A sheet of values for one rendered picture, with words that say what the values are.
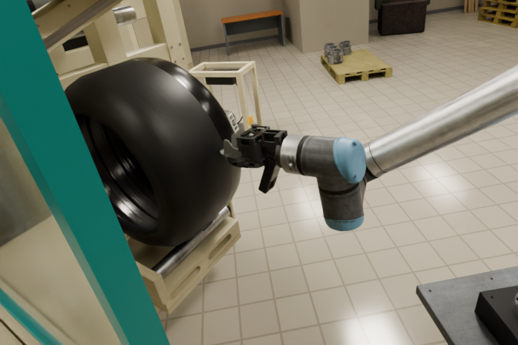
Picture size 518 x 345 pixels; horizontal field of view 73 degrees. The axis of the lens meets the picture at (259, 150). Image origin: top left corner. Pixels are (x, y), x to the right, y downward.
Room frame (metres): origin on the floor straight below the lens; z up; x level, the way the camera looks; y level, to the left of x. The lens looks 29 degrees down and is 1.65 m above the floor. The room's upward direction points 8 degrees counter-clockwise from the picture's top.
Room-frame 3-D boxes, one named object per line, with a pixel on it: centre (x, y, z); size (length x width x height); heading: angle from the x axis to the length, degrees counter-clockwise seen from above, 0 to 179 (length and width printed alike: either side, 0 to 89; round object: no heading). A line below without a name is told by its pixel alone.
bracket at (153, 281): (0.79, 0.47, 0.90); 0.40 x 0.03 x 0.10; 52
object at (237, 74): (3.35, 0.25, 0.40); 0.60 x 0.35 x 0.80; 63
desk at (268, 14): (7.61, -0.25, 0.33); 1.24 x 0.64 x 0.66; 93
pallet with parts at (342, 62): (5.15, -1.61, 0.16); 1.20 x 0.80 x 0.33; 2
